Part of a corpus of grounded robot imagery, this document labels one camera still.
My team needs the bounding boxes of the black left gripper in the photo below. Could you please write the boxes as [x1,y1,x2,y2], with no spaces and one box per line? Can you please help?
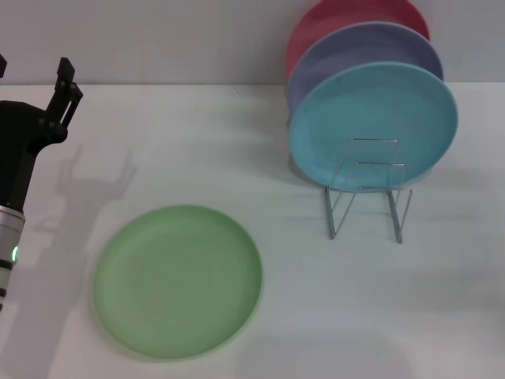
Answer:
[0,54,84,208]

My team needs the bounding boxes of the green plate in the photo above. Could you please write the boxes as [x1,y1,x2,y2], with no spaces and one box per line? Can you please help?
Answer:
[92,204,264,362]

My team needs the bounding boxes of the red plate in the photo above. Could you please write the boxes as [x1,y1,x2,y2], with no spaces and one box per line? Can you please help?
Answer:
[285,0,432,82]

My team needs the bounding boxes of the purple plate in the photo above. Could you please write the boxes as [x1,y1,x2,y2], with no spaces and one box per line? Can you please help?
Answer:
[286,21,444,116]

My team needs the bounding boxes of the teal plate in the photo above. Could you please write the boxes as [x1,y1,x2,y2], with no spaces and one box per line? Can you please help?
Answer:
[287,61,460,193]

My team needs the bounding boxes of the metal wire plate rack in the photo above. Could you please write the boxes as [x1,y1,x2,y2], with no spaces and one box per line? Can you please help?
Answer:
[324,137,414,244]

